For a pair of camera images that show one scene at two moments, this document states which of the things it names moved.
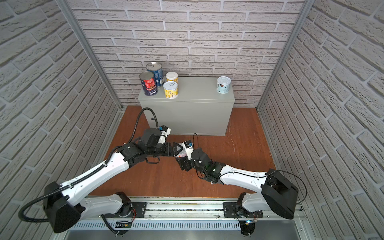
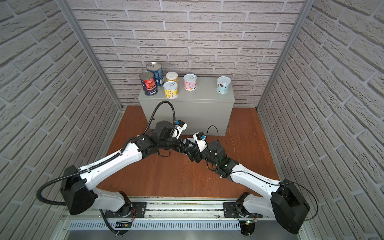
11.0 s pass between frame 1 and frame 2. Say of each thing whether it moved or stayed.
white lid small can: stayed
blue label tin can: stayed
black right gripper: moved
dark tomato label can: stayed
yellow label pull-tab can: stayed
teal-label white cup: moved
